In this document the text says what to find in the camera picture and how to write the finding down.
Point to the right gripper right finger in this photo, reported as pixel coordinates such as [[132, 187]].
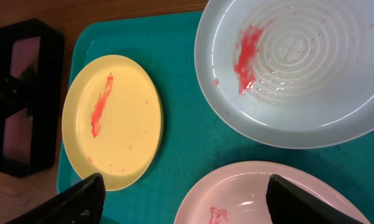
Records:
[[288, 203]]

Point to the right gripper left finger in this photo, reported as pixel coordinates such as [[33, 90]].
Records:
[[80, 204]]

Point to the white pink plate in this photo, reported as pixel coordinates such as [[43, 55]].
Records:
[[236, 193]]

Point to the yellow-green plate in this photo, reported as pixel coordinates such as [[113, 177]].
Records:
[[112, 121]]

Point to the light blue plate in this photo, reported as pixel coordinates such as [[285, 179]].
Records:
[[296, 74]]

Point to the teal plastic serving tray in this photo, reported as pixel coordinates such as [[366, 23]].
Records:
[[195, 140]]

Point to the black rectangular tray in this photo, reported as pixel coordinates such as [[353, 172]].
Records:
[[31, 63]]

